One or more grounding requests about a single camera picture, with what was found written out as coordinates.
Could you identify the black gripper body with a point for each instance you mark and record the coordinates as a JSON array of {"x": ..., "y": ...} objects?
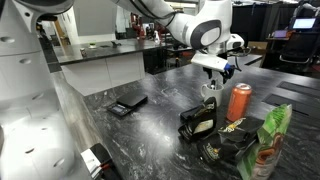
[{"x": 226, "y": 75}]

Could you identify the black marker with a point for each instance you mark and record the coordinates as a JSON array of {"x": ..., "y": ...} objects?
[{"x": 214, "y": 84}]

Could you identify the white ceramic mug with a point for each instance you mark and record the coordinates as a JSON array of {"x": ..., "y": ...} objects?
[{"x": 207, "y": 91}]

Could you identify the orange soda can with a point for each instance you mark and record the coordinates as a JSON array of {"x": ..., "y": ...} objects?
[{"x": 239, "y": 100}]

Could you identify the small black box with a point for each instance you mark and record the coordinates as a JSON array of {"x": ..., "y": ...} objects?
[{"x": 187, "y": 115}]

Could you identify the black coffee bag white label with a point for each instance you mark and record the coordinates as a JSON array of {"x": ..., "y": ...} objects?
[{"x": 202, "y": 123}]

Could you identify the black coffee bag yellow label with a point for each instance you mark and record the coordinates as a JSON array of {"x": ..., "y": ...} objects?
[{"x": 230, "y": 141}]

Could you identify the black office chair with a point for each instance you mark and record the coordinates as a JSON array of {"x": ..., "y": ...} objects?
[{"x": 299, "y": 52}]

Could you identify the laptop with lit screen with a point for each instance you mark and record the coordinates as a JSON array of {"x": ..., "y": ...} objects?
[{"x": 303, "y": 24}]

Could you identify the green snack bag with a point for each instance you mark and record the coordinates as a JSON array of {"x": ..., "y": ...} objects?
[{"x": 260, "y": 160}]

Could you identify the black digital kitchen scale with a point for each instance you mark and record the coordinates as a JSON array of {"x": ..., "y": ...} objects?
[{"x": 127, "y": 103}]

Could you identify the white kitchen island cabinet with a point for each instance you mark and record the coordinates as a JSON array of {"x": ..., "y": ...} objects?
[{"x": 108, "y": 65}]

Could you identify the black cable blue connector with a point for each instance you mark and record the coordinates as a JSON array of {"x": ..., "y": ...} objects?
[{"x": 236, "y": 53}]

